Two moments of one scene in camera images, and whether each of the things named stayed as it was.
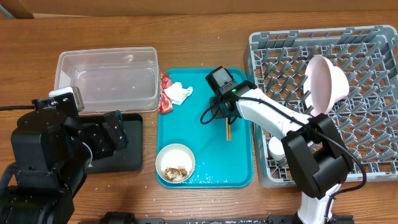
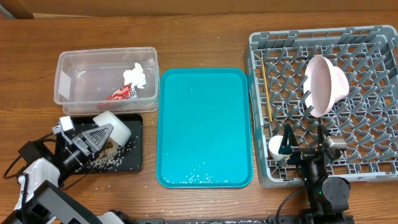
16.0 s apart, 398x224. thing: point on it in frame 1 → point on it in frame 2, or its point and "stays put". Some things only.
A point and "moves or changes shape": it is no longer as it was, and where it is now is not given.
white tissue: (176, 94) → (135, 76)
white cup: (276, 149) stays put
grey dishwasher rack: (366, 119) stays put
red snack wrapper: (165, 105) → (126, 92)
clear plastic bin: (113, 80) stays put
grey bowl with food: (175, 163) moves or changes shape
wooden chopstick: (227, 128) → (267, 93)
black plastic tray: (129, 158) stays put
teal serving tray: (219, 163) stays put
